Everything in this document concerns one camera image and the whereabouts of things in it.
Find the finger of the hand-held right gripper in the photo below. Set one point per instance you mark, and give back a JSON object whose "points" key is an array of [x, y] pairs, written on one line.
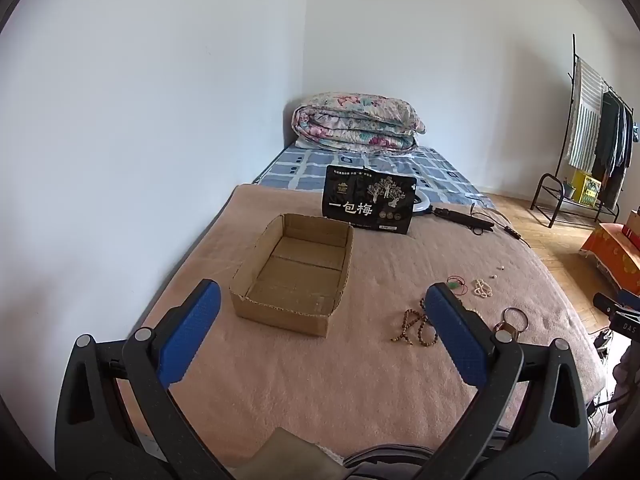
{"points": [[630, 298], [606, 304]]}

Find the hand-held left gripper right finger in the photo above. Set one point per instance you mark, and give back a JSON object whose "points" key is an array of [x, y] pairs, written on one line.
{"points": [[455, 340]]}

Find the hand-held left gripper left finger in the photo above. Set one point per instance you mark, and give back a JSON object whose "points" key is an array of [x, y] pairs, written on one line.
{"points": [[195, 330]]}

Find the cardboard box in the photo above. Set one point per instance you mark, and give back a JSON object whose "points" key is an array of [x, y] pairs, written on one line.
{"points": [[300, 280]]}

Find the orange patterned box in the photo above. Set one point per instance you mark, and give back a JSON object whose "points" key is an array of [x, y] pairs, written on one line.
{"points": [[607, 255]]}

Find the red box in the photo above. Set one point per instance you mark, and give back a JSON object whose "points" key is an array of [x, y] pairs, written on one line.
{"points": [[632, 227]]}

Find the yellow box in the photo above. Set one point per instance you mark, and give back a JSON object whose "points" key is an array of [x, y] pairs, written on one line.
{"points": [[586, 187]]}

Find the small plant pot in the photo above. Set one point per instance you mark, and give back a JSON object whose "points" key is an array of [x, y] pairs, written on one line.
{"points": [[571, 189]]}

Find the black folded tripod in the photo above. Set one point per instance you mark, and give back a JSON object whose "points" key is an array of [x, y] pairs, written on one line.
{"points": [[465, 219]]}

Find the black metal clothes rack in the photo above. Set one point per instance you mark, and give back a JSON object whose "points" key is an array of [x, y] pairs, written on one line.
{"points": [[550, 195]]}

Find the pink blanket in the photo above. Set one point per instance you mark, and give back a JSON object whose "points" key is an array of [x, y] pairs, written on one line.
{"points": [[310, 375]]}

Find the black zipper bag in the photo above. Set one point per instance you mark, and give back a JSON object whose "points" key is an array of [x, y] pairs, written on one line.
{"points": [[385, 462]]}

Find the khaki cloth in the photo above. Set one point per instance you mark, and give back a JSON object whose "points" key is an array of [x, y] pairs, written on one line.
{"points": [[290, 455]]}

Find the dark hanging clothes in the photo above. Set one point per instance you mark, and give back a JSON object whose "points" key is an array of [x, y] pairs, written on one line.
{"points": [[614, 140]]}

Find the black snack bag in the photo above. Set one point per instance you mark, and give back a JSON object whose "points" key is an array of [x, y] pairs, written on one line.
{"points": [[370, 200]]}

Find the striped hanging towel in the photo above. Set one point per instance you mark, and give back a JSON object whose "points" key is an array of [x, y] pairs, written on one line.
{"points": [[586, 115]]}

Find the blue checked bedsheet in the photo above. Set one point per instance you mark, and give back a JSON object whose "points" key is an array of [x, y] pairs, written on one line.
{"points": [[300, 170]]}

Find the folded floral quilt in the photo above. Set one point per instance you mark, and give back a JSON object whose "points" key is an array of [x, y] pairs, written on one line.
{"points": [[355, 120]]}

